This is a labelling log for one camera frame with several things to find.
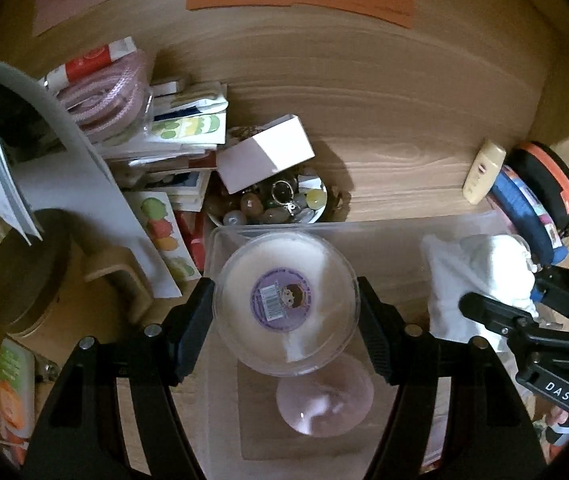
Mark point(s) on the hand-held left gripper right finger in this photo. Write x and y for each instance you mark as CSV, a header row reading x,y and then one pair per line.
x,y
372,322

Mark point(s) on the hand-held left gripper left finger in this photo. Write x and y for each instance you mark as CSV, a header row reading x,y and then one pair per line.
x,y
198,310

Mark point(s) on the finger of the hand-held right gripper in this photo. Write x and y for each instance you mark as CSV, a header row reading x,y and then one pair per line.
x,y
494,312
561,285

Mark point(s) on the clear plastic storage box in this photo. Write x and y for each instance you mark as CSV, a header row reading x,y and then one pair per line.
x,y
389,250

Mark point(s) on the round clear cotton pad container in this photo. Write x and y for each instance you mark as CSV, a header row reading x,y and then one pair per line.
x,y
284,300

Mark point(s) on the wooden desktop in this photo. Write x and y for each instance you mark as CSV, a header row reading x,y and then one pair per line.
x,y
394,125

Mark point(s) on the white cloth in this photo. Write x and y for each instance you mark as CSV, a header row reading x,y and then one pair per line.
x,y
469,270

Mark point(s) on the fruit sticker sheet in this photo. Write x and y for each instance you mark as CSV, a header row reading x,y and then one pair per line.
x,y
164,235

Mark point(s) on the blue tape roll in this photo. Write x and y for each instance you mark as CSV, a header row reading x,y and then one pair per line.
x,y
519,205

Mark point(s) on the bent wooden stand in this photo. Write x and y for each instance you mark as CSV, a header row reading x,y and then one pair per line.
x,y
114,272

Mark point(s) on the pink round lid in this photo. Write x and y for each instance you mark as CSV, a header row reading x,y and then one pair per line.
x,y
324,405

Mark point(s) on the orange and black round case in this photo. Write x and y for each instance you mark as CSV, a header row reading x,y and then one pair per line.
x,y
551,180

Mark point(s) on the dish of polished stones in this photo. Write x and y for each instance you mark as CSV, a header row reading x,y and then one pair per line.
x,y
269,207

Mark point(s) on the small cream bottle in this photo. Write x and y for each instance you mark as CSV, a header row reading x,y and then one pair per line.
x,y
484,172

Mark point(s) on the small white cardboard box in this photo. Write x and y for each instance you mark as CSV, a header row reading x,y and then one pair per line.
x,y
269,157

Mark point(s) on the round wooden box dark lid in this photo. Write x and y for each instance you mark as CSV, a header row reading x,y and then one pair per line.
x,y
24,270

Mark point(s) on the stack of sticker sheets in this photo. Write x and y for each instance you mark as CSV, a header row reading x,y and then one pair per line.
x,y
184,130

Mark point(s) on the open white booklet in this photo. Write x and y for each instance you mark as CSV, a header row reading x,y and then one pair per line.
x,y
64,180

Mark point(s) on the green and orange packet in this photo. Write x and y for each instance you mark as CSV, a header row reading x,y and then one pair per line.
x,y
14,390

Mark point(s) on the red and white packet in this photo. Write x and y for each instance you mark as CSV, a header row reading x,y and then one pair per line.
x,y
87,62

